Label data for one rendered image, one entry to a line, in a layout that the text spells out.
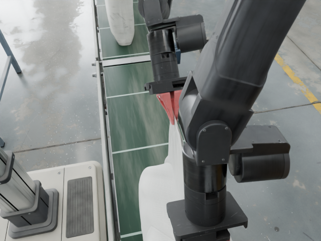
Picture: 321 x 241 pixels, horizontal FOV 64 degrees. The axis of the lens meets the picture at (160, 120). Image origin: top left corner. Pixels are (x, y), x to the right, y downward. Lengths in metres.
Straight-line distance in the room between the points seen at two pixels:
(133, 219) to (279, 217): 0.90
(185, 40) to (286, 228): 1.37
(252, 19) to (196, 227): 0.26
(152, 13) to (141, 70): 1.27
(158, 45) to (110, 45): 1.54
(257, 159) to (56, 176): 1.29
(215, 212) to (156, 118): 1.16
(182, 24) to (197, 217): 0.38
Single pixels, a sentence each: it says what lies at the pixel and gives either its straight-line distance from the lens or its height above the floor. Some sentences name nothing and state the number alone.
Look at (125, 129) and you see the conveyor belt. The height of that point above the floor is 0.38.
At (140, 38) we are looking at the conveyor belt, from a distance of 2.14.
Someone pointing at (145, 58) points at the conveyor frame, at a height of 0.38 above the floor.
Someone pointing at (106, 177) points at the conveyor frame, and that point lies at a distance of 1.24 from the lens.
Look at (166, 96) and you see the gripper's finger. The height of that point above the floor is 1.12.
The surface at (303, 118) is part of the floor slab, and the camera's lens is 2.27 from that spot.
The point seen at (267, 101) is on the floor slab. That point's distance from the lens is 2.29.
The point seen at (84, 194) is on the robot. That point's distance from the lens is 1.41.
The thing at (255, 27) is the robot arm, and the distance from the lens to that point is 0.24.
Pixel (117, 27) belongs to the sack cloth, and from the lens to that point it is 2.02.
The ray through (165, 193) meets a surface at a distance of 0.71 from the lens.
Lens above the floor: 1.49
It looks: 49 degrees down
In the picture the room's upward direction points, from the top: straight up
